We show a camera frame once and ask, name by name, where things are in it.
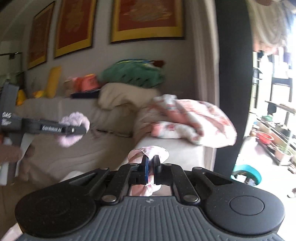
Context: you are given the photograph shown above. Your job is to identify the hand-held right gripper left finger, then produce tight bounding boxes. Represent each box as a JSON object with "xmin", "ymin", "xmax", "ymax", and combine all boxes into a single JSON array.
[{"xmin": 69, "ymin": 155, "xmax": 151, "ymax": 204}]

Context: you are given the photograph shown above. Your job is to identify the beige pillow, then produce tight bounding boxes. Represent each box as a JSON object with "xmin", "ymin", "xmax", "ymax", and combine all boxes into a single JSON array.
[{"xmin": 98, "ymin": 82, "xmax": 162, "ymax": 110}]

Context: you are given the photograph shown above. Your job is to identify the beige curtain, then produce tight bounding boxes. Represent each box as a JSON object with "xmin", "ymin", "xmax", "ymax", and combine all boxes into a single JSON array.
[{"xmin": 247, "ymin": 0, "xmax": 289, "ymax": 54}]

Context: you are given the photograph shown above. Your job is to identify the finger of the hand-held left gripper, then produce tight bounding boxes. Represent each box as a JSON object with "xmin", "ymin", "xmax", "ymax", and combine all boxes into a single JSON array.
[{"xmin": 21, "ymin": 118, "xmax": 88, "ymax": 135}]

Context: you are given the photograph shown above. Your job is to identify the lavender fluffy scrunchie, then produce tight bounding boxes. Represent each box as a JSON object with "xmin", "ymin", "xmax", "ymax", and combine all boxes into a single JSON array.
[{"xmin": 54, "ymin": 112, "xmax": 90, "ymax": 147}]

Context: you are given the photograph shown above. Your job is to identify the small yellow toy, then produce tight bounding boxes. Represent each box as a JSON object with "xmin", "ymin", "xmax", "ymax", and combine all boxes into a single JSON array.
[{"xmin": 16, "ymin": 89, "xmax": 26, "ymax": 106}]

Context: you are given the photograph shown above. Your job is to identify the person's left hand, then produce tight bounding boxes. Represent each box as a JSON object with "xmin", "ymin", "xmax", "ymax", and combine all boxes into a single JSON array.
[{"xmin": 0, "ymin": 137, "xmax": 36, "ymax": 167}]

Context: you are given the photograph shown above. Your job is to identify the red picture with yellow frame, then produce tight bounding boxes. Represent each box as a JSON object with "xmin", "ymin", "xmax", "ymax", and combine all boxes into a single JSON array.
[
  {"xmin": 109, "ymin": 0, "xmax": 185, "ymax": 44},
  {"xmin": 54, "ymin": 0, "xmax": 97, "ymax": 58},
  {"xmin": 27, "ymin": 1, "xmax": 56, "ymax": 70}
]

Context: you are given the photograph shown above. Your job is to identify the pink floral blanket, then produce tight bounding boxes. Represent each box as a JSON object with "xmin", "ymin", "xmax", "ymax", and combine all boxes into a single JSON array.
[{"xmin": 134, "ymin": 94, "xmax": 238, "ymax": 149}]

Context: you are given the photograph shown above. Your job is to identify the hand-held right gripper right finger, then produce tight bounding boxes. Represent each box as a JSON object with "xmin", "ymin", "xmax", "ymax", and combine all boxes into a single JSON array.
[{"xmin": 153, "ymin": 155, "xmax": 234, "ymax": 205}]

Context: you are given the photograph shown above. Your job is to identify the green cushion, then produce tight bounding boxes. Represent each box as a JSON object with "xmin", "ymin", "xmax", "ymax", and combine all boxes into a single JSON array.
[{"xmin": 97, "ymin": 59, "xmax": 167, "ymax": 88}]

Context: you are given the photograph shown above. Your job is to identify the red plastic basin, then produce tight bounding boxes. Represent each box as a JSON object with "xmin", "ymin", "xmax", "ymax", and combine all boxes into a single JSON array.
[{"xmin": 255, "ymin": 131, "xmax": 274, "ymax": 144}]

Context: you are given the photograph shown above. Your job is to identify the yellow plush toy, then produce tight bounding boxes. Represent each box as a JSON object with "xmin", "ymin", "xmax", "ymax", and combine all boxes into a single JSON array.
[{"xmin": 45, "ymin": 66, "xmax": 62, "ymax": 99}]

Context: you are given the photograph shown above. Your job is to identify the teal round stool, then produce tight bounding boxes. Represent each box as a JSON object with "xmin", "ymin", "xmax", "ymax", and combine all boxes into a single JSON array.
[{"xmin": 232, "ymin": 164, "xmax": 262, "ymax": 186}]

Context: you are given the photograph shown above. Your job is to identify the orange plush toy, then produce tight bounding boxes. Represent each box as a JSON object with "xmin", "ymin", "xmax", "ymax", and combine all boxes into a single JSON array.
[{"xmin": 76, "ymin": 74, "xmax": 100, "ymax": 91}]

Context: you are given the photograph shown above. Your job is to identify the beige sofa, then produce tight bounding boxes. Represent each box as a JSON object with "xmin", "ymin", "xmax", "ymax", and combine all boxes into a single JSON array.
[{"xmin": 0, "ymin": 93, "xmax": 218, "ymax": 186}]

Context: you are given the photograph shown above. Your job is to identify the pink checkered cloth pouch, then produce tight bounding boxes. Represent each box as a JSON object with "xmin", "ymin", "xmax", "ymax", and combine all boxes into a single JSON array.
[{"xmin": 128, "ymin": 146, "xmax": 170, "ymax": 197}]

